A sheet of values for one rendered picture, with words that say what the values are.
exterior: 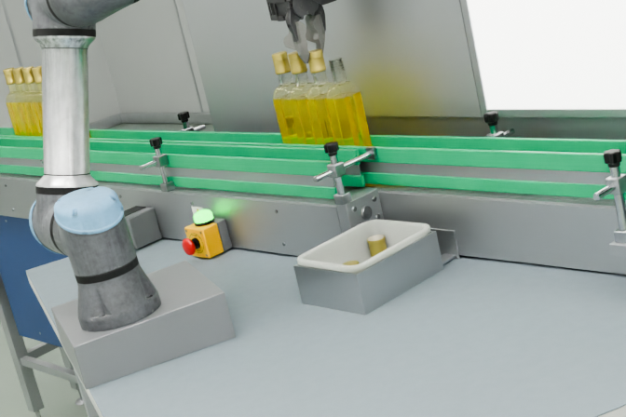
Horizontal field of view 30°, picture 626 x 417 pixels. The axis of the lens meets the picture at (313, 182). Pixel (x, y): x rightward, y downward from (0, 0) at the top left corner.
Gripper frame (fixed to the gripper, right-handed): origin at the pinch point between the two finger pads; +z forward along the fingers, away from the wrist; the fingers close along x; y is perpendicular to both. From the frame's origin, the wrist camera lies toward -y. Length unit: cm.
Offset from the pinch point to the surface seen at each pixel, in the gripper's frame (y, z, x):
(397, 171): -20.8, 24.0, 3.8
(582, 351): -81, 40, 33
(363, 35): -3.1, -0.7, -12.2
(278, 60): 10.5, 0.6, 1.0
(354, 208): -16.9, 28.3, 13.8
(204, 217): 25.6, 31.0, 19.9
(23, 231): 127, 45, 13
